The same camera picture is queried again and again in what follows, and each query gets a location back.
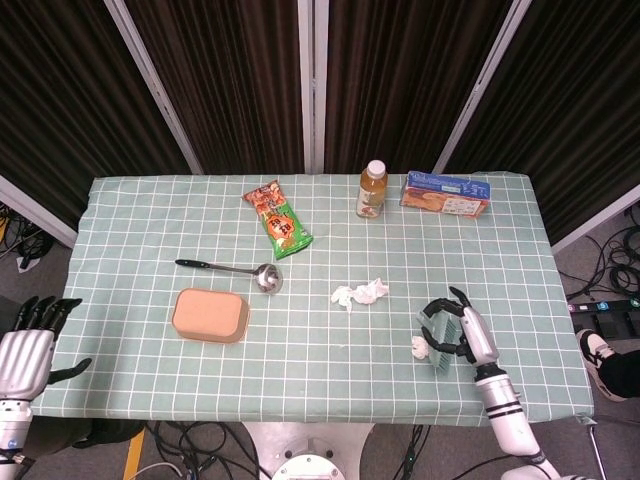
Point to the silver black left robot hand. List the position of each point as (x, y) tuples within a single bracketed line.
[(22, 360)]

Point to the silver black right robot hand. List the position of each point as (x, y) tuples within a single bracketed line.
[(477, 335)]

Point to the green plastic brush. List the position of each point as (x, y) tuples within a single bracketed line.
[(442, 330)]

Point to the tissue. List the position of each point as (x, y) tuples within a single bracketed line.
[(343, 296), (371, 291), (419, 347)]

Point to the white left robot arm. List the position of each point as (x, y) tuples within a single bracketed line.
[(12, 430)]

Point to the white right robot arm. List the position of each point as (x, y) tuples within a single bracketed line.
[(505, 410)]

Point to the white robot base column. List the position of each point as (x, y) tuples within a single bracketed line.
[(307, 452)]

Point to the black bag on floor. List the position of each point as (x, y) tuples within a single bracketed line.
[(107, 432)]

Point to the white black sneaker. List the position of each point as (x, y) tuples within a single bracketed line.
[(592, 355)]

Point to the black power strip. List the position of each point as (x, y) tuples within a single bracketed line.
[(600, 305)]

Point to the blue orange biscuit box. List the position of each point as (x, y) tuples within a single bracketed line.
[(445, 196)]

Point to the black trouser leg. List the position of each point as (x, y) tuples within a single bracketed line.
[(622, 375)]

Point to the green checked tablecloth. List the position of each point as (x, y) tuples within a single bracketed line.
[(310, 370)]

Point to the yellow juice bottle white cap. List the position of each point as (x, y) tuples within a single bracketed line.
[(372, 192)]

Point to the green orange snack bag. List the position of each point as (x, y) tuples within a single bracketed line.
[(277, 222)]

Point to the white partition post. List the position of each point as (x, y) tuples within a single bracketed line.
[(480, 85), (155, 85), (311, 85)]

